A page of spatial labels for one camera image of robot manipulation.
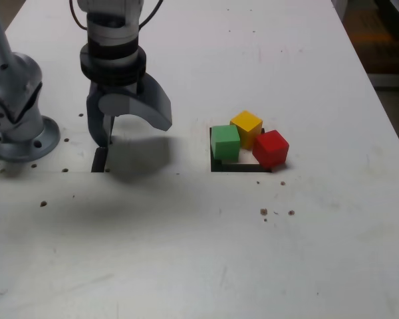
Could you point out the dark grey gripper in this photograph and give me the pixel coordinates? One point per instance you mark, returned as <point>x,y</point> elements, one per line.
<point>119,90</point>

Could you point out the green cube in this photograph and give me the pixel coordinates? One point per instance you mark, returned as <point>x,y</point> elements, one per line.
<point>224,143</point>

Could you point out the yellow cube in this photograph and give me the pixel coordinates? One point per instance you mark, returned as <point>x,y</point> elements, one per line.
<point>247,124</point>

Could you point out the red cube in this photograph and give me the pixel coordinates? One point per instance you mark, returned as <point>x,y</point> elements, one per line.
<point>269,149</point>

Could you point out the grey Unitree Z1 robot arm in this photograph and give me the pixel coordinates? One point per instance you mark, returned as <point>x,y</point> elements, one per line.
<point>20,83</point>

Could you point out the black tape square outline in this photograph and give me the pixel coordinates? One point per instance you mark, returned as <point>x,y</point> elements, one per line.
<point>236,168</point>

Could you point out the black tape strip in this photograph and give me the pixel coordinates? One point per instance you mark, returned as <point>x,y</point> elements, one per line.
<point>99,161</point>

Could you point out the brown wooden shelf unit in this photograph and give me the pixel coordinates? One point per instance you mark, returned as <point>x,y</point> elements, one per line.
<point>385,50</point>

